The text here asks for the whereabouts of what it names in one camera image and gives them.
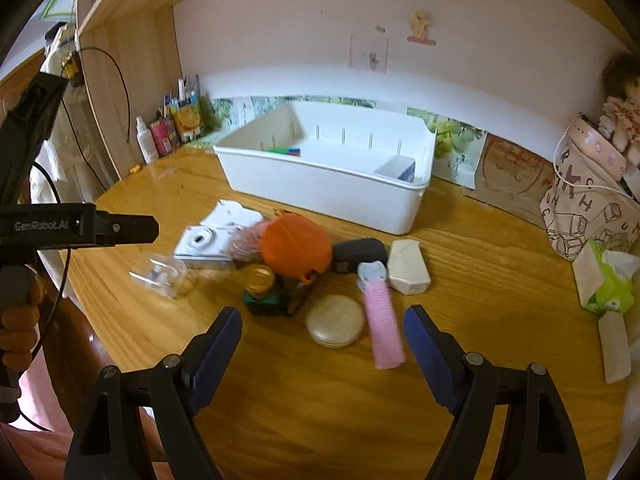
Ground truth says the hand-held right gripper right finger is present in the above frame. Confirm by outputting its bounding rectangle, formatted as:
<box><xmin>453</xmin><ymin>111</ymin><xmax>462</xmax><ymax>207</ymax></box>
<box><xmin>403</xmin><ymin>304</ymin><xmax>587</xmax><ymax>480</ymax></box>

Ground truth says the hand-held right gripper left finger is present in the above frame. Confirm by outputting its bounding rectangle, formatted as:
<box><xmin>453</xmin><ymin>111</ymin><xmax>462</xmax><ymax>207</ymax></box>
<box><xmin>64</xmin><ymin>306</ymin><xmax>243</xmax><ymax>480</ymax></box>

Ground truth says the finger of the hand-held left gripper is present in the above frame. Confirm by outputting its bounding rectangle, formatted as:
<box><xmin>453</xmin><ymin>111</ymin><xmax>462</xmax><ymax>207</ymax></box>
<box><xmin>95</xmin><ymin>210</ymin><xmax>160</xmax><ymax>245</ymax></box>

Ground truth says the clear plastic box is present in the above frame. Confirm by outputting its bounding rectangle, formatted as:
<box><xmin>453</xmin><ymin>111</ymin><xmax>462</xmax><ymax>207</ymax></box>
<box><xmin>129</xmin><ymin>255</ymin><xmax>193</xmax><ymax>301</ymax></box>

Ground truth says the white instant camera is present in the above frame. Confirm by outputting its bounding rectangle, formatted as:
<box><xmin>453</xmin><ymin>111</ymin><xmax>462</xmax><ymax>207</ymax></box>
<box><xmin>173</xmin><ymin>199</ymin><xmax>264</xmax><ymax>269</ymax></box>

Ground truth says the cream white box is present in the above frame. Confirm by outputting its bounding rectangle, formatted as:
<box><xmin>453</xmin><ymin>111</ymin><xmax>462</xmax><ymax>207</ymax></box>
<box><xmin>387</xmin><ymin>239</ymin><xmax>432</xmax><ymax>296</ymax></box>

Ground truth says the round beige compact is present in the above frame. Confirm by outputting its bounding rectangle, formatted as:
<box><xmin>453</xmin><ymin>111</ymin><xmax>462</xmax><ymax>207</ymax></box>
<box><xmin>305</xmin><ymin>294</ymin><xmax>366</xmax><ymax>348</ymax></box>

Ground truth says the black pouch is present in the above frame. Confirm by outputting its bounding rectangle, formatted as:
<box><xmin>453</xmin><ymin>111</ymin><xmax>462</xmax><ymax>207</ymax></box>
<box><xmin>332</xmin><ymin>238</ymin><xmax>388</xmax><ymax>275</ymax></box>

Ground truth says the orange round case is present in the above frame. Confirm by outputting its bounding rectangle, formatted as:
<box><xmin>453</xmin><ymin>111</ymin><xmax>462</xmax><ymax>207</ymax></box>
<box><xmin>260</xmin><ymin>214</ymin><xmax>333</xmax><ymax>286</ymax></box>

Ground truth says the white plastic storage bin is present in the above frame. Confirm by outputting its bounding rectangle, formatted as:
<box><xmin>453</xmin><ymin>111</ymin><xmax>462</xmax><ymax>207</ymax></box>
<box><xmin>213</xmin><ymin>101</ymin><xmax>437</xmax><ymax>236</ymax></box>

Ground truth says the person's left hand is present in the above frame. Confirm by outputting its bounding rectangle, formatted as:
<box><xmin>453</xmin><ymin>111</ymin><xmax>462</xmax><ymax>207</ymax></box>
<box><xmin>0</xmin><ymin>287</ymin><xmax>47</xmax><ymax>372</ymax></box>

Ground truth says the white spray bottle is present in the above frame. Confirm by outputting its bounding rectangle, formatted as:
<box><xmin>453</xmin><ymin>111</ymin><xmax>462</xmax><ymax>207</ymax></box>
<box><xmin>136</xmin><ymin>116</ymin><xmax>160</xmax><ymax>164</ymax></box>

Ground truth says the green bottle with gold cap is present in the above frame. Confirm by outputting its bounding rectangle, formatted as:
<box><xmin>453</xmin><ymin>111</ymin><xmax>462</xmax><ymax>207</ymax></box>
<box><xmin>242</xmin><ymin>265</ymin><xmax>282</xmax><ymax>317</ymax></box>

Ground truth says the pink canister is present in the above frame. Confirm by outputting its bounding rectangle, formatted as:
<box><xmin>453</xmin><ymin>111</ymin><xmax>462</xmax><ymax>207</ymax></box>
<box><xmin>150</xmin><ymin>119</ymin><xmax>174</xmax><ymax>157</ymax></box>

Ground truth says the orange juice carton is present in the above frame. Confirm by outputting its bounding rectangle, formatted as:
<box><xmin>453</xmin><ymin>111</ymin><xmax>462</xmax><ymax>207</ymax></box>
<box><xmin>170</xmin><ymin>97</ymin><xmax>203</xmax><ymax>143</ymax></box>

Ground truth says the wooden desk hutch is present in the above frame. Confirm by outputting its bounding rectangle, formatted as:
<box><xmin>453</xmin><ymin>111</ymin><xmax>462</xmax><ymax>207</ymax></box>
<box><xmin>75</xmin><ymin>0</ymin><xmax>251</xmax><ymax>191</ymax></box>

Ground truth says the white hanging cloth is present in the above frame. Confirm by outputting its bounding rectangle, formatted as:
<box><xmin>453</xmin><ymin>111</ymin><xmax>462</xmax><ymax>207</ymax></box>
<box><xmin>27</xmin><ymin>22</ymin><xmax>118</xmax><ymax>281</ymax></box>

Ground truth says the white and blue box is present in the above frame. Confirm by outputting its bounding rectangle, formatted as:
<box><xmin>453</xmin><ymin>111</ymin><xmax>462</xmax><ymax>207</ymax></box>
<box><xmin>375</xmin><ymin>156</ymin><xmax>417</xmax><ymax>183</ymax></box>

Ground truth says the white flat packet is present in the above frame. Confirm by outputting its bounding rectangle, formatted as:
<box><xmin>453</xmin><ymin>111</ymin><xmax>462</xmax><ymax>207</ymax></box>
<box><xmin>598</xmin><ymin>312</ymin><xmax>632</xmax><ymax>385</ymax></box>

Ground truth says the green tissue pack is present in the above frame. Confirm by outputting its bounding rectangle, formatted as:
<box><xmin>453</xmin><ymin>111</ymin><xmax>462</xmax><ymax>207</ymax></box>
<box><xmin>572</xmin><ymin>240</ymin><xmax>640</xmax><ymax>316</ymax></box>

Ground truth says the brown cardboard drawing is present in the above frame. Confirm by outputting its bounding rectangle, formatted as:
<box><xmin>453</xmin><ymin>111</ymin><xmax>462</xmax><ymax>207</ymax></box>
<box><xmin>462</xmin><ymin>132</ymin><xmax>556</xmax><ymax>221</ymax></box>

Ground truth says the printed beige tote bag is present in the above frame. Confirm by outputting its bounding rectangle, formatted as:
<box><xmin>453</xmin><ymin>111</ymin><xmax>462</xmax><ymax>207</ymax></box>
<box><xmin>539</xmin><ymin>130</ymin><xmax>640</xmax><ymax>261</ymax></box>

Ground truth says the fruit print paper sheet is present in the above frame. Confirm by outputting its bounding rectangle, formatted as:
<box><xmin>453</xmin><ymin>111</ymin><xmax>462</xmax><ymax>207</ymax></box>
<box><xmin>190</xmin><ymin>94</ymin><xmax>488</xmax><ymax>191</ymax></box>

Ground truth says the pink patterned case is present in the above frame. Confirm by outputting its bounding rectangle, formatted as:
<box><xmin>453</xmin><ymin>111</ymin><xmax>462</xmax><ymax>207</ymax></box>
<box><xmin>572</xmin><ymin>114</ymin><xmax>627</xmax><ymax>178</ymax></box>

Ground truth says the pink drawing paper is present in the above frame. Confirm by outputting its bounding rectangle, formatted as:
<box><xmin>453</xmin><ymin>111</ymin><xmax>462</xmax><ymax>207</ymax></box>
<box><xmin>348</xmin><ymin>34</ymin><xmax>389</xmax><ymax>73</ymax></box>

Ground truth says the doll with dark hair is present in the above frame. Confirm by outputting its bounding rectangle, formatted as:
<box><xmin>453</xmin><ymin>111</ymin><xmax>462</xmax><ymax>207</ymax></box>
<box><xmin>600</xmin><ymin>55</ymin><xmax>640</xmax><ymax>166</ymax></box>

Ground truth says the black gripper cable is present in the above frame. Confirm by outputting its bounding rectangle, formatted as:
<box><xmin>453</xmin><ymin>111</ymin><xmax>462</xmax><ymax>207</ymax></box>
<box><xmin>20</xmin><ymin>162</ymin><xmax>72</xmax><ymax>433</ymax></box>

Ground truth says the pink coil hair tie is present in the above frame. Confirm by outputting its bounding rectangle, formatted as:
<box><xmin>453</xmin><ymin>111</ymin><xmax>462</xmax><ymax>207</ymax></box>
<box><xmin>231</xmin><ymin>220</ymin><xmax>273</xmax><ymax>263</ymax></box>

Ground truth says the thin black cable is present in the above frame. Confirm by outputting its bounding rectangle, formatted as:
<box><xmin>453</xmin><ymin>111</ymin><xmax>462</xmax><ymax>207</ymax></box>
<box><xmin>75</xmin><ymin>47</ymin><xmax>133</xmax><ymax>143</ymax></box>

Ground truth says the white cable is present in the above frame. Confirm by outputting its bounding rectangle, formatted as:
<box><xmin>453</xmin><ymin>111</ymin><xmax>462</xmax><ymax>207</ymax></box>
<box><xmin>553</xmin><ymin>127</ymin><xmax>632</xmax><ymax>195</ymax></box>

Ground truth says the yellow figure wall sticker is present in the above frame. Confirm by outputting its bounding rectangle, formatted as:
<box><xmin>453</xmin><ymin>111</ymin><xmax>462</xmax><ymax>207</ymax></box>
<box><xmin>406</xmin><ymin>9</ymin><xmax>437</xmax><ymax>45</ymax></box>

